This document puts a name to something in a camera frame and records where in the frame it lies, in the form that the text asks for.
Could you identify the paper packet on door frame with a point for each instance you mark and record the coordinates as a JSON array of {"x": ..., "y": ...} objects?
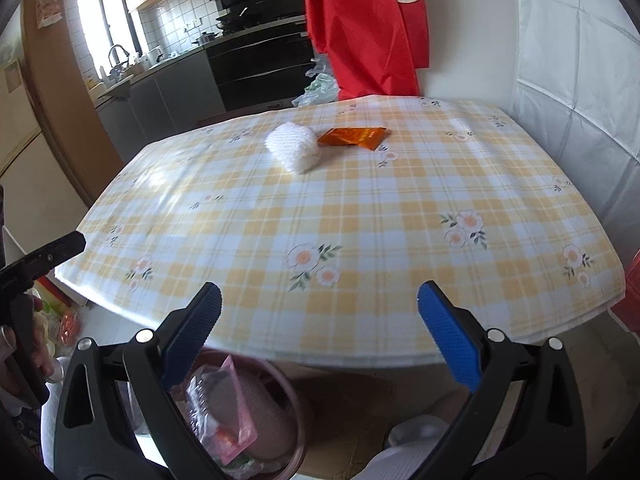
[{"x": 49, "y": 5}]

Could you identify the yellow checked floral tablecloth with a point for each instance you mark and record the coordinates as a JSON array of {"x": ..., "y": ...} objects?
[{"x": 350, "y": 205}]

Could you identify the wooden door frame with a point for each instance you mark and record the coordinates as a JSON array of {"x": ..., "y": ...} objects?
[{"x": 60, "y": 100}]

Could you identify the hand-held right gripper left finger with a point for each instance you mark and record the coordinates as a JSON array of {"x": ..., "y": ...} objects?
[{"x": 195, "y": 330}]

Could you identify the red plastic object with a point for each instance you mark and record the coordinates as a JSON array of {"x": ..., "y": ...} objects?
[{"x": 629, "y": 300}]

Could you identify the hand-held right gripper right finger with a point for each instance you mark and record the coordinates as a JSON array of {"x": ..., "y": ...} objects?
[{"x": 450, "y": 340}]

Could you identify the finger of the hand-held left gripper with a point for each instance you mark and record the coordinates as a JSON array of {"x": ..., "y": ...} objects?
[{"x": 50, "y": 255}]

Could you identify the black stove oven unit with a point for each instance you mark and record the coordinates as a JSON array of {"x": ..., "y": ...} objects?
[{"x": 260, "y": 70}]

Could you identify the pile of colourful packets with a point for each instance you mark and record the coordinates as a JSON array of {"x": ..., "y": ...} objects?
[{"x": 57, "y": 320}]

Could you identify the orange foil packet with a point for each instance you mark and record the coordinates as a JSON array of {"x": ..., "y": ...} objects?
[{"x": 357, "y": 137}]

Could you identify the paper note on refrigerator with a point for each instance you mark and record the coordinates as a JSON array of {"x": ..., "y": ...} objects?
[{"x": 12, "y": 76}]

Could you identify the pink plastic package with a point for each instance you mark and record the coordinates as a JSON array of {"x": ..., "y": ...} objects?
[{"x": 227, "y": 410}]

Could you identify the white wall socket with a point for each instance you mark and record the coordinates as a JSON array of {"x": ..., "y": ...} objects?
[{"x": 191, "y": 24}]

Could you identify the dark wok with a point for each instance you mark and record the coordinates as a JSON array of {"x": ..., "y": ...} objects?
[{"x": 227, "y": 24}]

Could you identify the white plastic wall sheet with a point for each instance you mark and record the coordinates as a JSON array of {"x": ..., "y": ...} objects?
[{"x": 575, "y": 85}]

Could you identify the kitchen window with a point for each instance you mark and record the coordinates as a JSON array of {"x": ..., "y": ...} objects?
[{"x": 102, "y": 25}]

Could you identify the person's leg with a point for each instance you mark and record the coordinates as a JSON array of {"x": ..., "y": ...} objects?
[{"x": 405, "y": 445}]

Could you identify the red hanging garment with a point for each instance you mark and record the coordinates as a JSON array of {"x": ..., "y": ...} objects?
[{"x": 365, "y": 30}]

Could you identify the person's left hand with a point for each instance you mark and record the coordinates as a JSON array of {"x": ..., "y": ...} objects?
[{"x": 44, "y": 360}]

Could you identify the steel kitchen faucet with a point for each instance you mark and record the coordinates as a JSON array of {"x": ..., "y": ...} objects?
[{"x": 117, "y": 55}]

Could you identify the steel pot with lid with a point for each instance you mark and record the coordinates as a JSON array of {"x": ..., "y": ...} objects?
[{"x": 206, "y": 38}]

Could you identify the maroon plastic bin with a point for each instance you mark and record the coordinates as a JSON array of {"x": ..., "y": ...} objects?
[{"x": 280, "y": 410}]

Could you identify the beige refrigerator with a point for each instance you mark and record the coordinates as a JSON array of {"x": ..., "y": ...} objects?
[{"x": 25, "y": 160}]

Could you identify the white green plastic bags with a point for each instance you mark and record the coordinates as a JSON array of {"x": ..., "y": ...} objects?
[{"x": 317, "y": 87}]

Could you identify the white kettle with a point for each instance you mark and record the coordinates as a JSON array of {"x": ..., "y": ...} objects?
[{"x": 154, "y": 55}]

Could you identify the grey kitchen base cabinets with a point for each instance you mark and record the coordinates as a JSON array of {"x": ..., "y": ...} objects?
[{"x": 160, "y": 100}]

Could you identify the cardboard sheet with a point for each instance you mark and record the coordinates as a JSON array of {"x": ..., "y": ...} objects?
[{"x": 340, "y": 400}]

